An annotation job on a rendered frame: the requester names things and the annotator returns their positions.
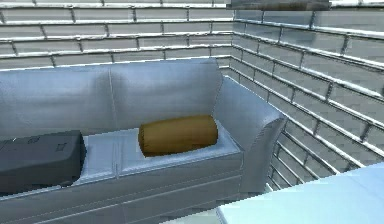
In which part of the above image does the brown cylinder cushion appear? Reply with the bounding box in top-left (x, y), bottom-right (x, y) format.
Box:
top-left (137, 114), bottom-right (219, 158)

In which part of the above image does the grey sofa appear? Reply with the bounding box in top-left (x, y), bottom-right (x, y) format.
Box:
top-left (0, 57), bottom-right (289, 224)

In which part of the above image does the dark grey cushion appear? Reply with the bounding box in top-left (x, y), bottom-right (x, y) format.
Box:
top-left (0, 129), bottom-right (87, 195)

